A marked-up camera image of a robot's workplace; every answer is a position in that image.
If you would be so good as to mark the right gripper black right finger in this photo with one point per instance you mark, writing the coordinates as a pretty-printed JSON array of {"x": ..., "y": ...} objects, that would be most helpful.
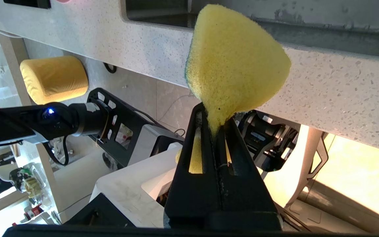
[{"x": 245, "y": 194}]

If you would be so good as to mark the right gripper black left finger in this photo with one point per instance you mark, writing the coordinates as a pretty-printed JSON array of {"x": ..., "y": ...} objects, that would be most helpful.
[{"x": 192, "y": 197}]

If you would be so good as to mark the yellow green sponge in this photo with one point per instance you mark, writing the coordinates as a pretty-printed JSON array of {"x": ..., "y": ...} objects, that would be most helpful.
[{"x": 235, "y": 59}]

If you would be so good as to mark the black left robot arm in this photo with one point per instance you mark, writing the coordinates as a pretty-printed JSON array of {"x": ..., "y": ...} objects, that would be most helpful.
[{"x": 28, "y": 125}]

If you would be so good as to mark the stainless steel sink basin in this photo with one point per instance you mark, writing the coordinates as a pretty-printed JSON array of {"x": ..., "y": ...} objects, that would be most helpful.
[{"x": 324, "y": 36}]

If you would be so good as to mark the wooden cabinet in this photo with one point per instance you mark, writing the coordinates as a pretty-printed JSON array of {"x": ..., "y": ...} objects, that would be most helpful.
[{"x": 357, "y": 177}]

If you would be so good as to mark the yellow padded cushion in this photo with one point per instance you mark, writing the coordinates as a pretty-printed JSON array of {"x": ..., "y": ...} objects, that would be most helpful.
[{"x": 54, "y": 79}]

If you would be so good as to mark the black induction cooktop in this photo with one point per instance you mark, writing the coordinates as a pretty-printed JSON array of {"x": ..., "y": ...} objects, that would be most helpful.
[{"x": 28, "y": 3}]

